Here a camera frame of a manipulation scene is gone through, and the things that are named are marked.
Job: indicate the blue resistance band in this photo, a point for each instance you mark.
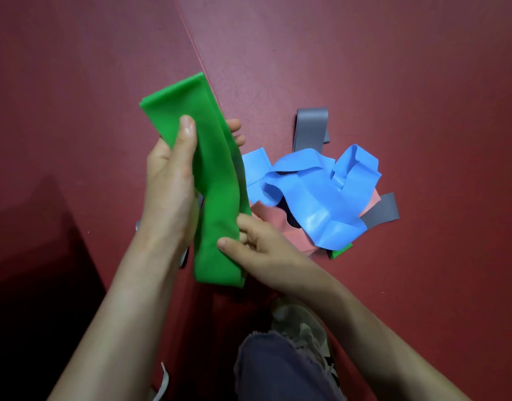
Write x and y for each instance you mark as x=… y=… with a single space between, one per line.
x=323 y=196

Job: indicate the person's right shoe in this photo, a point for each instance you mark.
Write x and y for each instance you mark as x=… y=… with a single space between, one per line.
x=297 y=325

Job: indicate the person's right forearm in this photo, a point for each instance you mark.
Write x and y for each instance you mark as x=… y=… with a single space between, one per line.
x=377 y=354

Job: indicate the person's left hand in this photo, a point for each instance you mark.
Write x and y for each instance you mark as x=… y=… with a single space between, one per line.
x=168 y=192

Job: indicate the person's right leg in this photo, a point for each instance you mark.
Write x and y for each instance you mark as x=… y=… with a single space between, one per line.
x=272 y=371

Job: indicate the person's shoe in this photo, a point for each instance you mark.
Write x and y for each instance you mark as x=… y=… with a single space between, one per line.
x=163 y=382
x=297 y=325

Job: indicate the person's right hand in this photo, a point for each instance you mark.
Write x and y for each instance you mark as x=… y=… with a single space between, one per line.
x=272 y=258

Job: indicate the person's left forearm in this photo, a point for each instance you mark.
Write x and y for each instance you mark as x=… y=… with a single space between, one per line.
x=122 y=325

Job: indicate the grey resistance band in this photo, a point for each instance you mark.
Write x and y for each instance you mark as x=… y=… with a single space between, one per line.
x=310 y=125

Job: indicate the pink resistance band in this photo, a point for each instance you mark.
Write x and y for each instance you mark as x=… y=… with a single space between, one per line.
x=300 y=242

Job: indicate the person's left shoe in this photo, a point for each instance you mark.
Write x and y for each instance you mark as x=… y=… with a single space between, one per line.
x=163 y=382

